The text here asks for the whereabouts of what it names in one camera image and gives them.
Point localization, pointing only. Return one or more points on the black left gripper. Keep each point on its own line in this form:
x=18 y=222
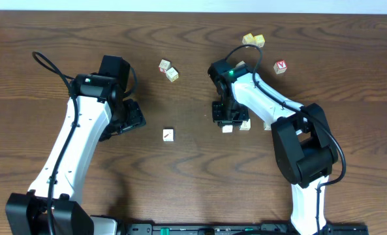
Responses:
x=132 y=118

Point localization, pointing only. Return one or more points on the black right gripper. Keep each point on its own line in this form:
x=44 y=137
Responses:
x=218 y=117

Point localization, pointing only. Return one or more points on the wooden block number eight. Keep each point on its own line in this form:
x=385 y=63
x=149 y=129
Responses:
x=227 y=128

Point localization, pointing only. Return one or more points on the wooden block hourglass print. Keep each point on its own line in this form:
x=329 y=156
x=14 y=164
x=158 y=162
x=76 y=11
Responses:
x=246 y=125

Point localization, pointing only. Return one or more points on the wooden block soccer ball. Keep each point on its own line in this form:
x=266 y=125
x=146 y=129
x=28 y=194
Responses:
x=267 y=127

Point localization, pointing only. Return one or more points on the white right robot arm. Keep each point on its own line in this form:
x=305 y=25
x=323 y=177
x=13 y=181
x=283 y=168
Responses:
x=304 y=151

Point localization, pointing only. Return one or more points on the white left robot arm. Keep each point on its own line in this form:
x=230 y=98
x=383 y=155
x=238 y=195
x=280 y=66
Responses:
x=99 y=108

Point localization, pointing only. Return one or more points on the wooden block hammer print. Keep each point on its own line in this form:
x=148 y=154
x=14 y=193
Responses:
x=168 y=135

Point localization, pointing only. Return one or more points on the wooden block brown print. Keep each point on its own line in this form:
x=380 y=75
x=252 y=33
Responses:
x=240 y=63

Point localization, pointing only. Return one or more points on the wooden block yellow print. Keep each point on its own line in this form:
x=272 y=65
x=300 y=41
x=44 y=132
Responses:
x=172 y=74

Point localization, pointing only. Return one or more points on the wooden block red side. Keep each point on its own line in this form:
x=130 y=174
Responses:
x=164 y=65

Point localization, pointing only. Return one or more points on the wooden block red letter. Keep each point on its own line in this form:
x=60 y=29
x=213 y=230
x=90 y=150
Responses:
x=280 y=67

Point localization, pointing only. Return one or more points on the yellow block left of pair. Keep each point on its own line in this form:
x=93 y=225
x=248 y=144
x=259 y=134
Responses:
x=248 y=39

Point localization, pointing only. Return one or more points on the yellow block of pair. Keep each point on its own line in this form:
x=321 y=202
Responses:
x=248 y=39
x=259 y=40

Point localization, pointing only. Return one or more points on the yellow block right of pair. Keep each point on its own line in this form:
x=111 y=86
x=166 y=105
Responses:
x=259 y=40

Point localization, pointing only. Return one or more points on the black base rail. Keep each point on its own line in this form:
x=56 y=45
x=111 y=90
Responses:
x=264 y=228

